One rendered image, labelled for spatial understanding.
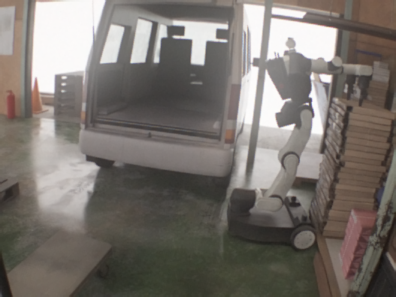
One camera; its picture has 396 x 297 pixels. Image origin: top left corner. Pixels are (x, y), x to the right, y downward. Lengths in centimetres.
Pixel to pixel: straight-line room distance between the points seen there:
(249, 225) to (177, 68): 289
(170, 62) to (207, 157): 227
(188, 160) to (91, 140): 93
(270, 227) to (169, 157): 104
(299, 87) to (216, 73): 249
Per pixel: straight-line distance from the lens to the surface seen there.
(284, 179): 244
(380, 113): 235
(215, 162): 275
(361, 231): 201
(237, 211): 247
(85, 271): 178
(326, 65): 214
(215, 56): 457
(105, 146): 300
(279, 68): 222
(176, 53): 468
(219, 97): 458
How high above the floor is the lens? 132
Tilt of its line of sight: 16 degrees down
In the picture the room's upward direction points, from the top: 6 degrees clockwise
